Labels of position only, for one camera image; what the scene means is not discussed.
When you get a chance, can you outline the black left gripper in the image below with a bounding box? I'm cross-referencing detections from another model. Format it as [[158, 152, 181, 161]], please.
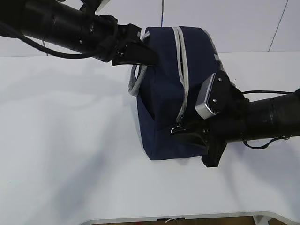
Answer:
[[89, 15, 158, 66]]

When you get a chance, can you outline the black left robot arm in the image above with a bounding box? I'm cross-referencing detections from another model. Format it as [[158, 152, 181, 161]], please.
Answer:
[[0, 0, 158, 66]]

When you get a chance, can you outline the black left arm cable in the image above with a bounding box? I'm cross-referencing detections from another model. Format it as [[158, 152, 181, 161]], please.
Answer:
[[0, 21, 94, 60]]

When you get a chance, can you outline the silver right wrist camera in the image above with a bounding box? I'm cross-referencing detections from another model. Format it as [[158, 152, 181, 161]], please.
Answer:
[[195, 73, 216, 120]]

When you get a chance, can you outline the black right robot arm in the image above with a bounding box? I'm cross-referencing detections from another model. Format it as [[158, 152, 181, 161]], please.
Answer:
[[171, 71, 300, 167]]

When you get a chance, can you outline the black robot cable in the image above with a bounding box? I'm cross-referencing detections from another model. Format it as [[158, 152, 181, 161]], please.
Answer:
[[242, 135, 291, 149]]

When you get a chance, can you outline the navy blue lunch bag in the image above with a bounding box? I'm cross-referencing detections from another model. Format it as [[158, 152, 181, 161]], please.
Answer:
[[128, 26, 223, 160]]

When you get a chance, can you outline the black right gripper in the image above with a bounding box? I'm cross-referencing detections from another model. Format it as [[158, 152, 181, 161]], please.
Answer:
[[171, 70, 249, 168]]

